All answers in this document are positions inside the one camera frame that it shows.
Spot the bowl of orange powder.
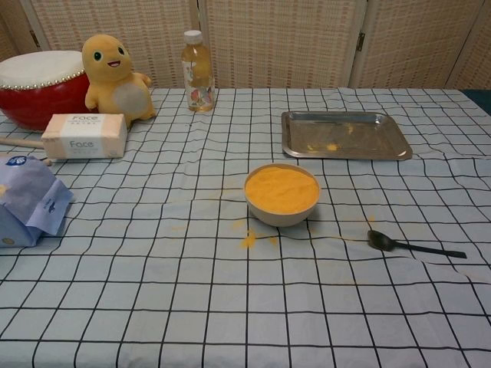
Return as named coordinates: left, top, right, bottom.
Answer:
left=244, top=163, right=321, bottom=228

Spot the pink Face tissue pack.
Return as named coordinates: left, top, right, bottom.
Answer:
left=40, top=113, right=128, bottom=160

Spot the orange-yellow powder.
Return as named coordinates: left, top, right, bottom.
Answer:
left=245, top=163, right=320, bottom=215

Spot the yellow plush dinosaur toy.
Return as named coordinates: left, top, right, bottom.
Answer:
left=81, top=33, right=157, bottom=127

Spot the blue paper package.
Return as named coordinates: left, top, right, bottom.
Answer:
left=0, top=153, right=74, bottom=248

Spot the silver metal tray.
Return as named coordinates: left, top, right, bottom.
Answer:
left=281, top=110, right=414, bottom=161

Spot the woven folding screen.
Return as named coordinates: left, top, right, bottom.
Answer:
left=0, top=0, right=491, bottom=90

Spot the black spoon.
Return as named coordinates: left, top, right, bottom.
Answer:
left=367, top=229, right=468, bottom=259

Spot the blue checked tablecloth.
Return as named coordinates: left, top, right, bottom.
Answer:
left=0, top=87, right=491, bottom=368

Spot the wooden drumstick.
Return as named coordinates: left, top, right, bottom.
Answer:
left=0, top=136, right=54, bottom=166

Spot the clear plastic drink bottle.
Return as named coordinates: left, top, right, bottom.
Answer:
left=181, top=29, right=215, bottom=113

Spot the red drum with white skin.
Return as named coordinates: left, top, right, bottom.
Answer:
left=0, top=50, right=91, bottom=132

